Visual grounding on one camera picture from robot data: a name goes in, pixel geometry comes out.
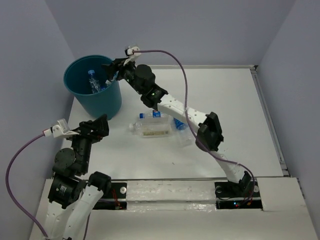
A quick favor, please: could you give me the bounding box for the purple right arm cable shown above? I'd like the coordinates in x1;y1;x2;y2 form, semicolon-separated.
133;49;256;198

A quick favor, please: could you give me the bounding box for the blue cap Pepsi bottle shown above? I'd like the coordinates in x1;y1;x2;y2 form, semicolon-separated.
139;110;165;119

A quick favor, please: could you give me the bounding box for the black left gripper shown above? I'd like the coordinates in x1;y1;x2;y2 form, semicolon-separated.
66;112;111;172

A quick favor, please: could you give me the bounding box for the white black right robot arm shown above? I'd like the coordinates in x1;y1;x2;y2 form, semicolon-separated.
101;58;254;197

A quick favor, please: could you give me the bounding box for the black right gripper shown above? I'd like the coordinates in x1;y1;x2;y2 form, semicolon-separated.
100;57;144;96

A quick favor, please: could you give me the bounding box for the teal plastic bin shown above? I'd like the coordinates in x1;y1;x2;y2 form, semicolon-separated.
63;55;122;120

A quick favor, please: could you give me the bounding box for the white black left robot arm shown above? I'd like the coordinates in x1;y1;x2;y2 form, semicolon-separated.
43;114;112;240

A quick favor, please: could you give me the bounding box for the blue label white cap bottle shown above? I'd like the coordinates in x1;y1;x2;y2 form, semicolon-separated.
100;80;112;91

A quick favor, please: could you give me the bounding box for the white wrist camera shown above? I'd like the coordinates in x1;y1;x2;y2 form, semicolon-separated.
43;118;78;139
123;44;141;66

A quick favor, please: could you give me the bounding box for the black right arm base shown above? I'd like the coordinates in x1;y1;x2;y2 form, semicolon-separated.
214;181;263;210

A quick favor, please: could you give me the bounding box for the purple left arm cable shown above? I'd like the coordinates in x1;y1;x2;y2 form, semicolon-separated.
5;132;91;240

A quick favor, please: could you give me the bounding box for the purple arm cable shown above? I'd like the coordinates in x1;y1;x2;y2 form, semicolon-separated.
5;132;91;240
133;49;256;198

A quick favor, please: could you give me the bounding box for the white front platform board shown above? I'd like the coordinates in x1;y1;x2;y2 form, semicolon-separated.
28;176;317;240

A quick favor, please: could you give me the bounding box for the large clear square bottle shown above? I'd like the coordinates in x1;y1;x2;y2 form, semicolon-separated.
129;118;172;138

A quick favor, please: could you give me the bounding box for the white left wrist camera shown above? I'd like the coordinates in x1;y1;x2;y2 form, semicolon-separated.
43;118;78;139

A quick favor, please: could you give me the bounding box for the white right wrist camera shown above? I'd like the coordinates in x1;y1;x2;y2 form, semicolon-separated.
123;44;141;66

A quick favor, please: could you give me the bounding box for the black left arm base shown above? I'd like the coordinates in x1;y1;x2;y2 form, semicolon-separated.
93;181;128;211

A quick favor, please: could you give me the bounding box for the crushed bluish blue cap bottle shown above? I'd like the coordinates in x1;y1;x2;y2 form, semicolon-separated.
87;70;101;94

